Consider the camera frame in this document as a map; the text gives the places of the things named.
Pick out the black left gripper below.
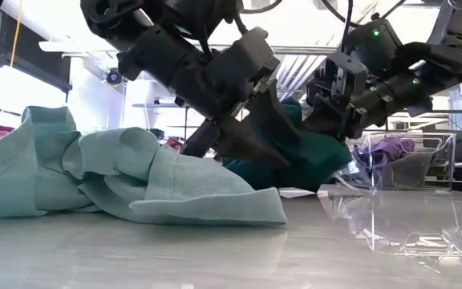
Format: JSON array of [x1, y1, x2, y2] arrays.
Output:
[[117, 26, 293, 170]]

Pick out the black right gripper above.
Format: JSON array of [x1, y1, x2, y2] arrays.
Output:
[[303, 74, 376, 140]]

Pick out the dark green towel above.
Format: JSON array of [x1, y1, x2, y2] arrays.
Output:
[[221, 97, 352, 193]]

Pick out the purple towel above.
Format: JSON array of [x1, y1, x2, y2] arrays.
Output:
[[353, 136, 416, 169]]

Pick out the large brown-grey towel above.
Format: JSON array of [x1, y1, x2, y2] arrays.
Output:
[[377, 154, 436, 189]]

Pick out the mint green towel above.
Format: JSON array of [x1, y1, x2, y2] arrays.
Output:
[[0, 105, 288, 226]]

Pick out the clear plastic basket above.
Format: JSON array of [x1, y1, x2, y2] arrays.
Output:
[[333, 131, 456, 192]]

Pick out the white ceiling pipes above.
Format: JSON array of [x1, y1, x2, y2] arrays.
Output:
[[274, 54, 330, 101]]

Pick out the white ceiling light fixture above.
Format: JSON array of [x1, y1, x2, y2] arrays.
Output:
[[38, 39, 107, 54]]

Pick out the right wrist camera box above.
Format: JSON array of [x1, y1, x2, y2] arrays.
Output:
[[326, 51, 371, 106]]

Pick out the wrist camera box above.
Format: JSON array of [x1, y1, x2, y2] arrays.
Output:
[[209, 26, 281, 97], [326, 51, 371, 106]]

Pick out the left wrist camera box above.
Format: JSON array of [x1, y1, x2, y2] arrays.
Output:
[[209, 26, 281, 97]]

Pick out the black round ceiling camera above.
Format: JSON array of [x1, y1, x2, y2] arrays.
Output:
[[106, 70, 124, 85]]

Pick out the bright wall window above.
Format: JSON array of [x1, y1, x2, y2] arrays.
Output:
[[0, 66, 70, 129]]

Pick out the orange cable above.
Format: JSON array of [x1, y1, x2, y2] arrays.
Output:
[[9, 0, 23, 69]]

